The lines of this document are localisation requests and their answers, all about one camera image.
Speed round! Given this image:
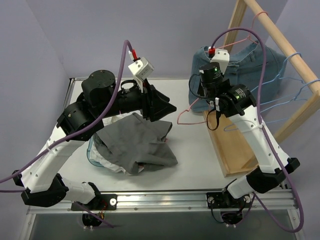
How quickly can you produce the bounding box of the blue wire hanger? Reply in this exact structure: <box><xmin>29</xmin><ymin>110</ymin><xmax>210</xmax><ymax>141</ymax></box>
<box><xmin>249</xmin><ymin>51</ymin><xmax>306</xmax><ymax>95</ymax></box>
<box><xmin>223</xmin><ymin>79</ymin><xmax>320</xmax><ymax>132</ymax></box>

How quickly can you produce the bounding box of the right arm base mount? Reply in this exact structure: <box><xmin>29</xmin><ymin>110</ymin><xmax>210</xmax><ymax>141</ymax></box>
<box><xmin>206</xmin><ymin>191</ymin><xmax>251</xmax><ymax>209</ymax></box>

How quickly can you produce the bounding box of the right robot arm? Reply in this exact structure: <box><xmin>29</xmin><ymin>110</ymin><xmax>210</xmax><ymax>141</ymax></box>
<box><xmin>199</xmin><ymin>62</ymin><xmax>300</xmax><ymax>207</ymax></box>

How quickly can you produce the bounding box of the blue wire hanger front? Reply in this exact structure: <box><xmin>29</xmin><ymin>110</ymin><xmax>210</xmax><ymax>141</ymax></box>
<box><xmin>223</xmin><ymin>79</ymin><xmax>320</xmax><ymax>132</ymax></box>

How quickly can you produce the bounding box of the teal plastic bin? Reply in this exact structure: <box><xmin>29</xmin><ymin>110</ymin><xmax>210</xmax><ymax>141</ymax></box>
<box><xmin>86</xmin><ymin>138</ymin><xmax>104</xmax><ymax>168</ymax></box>

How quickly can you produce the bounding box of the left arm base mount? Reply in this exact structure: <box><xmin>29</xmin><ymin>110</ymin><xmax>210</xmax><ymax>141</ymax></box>
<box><xmin>76</xmin><ymin>193</ymin><xmax>118</xmax><ymax>211</ymax></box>

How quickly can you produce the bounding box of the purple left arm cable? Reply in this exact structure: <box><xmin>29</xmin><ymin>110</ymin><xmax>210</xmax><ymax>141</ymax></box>
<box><xmin>0</xmin><ymin>39</ymin><xmax>137</xmax><ymax>193</ymax></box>

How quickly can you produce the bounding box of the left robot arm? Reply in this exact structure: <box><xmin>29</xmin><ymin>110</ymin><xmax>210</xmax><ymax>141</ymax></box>
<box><xmin>13</xmin><ymin>70</ymin><xmax>177</xmax><ymax>210</ymax></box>

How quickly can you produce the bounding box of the wooden clothes rack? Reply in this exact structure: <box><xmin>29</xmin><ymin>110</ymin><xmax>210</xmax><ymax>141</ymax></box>
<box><xmin>202</xmin><ymin>0</ymin><xmax>320</xmax><ymax>178</ymax></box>

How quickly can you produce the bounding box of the white pleated skirt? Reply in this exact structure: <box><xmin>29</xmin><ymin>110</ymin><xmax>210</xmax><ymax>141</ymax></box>
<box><xmin>90</xmin><ymin>113</ymin><xmax>130</xmax><ymax>175</ymax></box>

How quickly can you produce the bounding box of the aluminium front rail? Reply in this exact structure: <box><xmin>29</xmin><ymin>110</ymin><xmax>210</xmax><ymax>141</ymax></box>
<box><xmin>26</xmin><ymin>188</ymin><xmax>298</xmax><ymax>215</ymax></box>

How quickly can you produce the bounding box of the grey pleated skirt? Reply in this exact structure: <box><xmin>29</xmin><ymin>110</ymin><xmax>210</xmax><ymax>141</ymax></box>
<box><xmin>94</xmin><ymin>112</ymin><xmax>179</xmax><ymax>177</ymax></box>

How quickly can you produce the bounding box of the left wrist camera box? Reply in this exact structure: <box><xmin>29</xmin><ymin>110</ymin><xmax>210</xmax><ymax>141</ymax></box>
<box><xmin>128</xmin><ymin>57</ymin><xmax>155</xmax><ymax>93</ymax></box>

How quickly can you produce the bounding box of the blue denim skirt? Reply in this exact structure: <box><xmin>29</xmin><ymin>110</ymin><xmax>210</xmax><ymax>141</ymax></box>
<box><xmin>188</xmin><ymin>43</ymin><xmax>287</xmax><ymax>113</ymax></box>

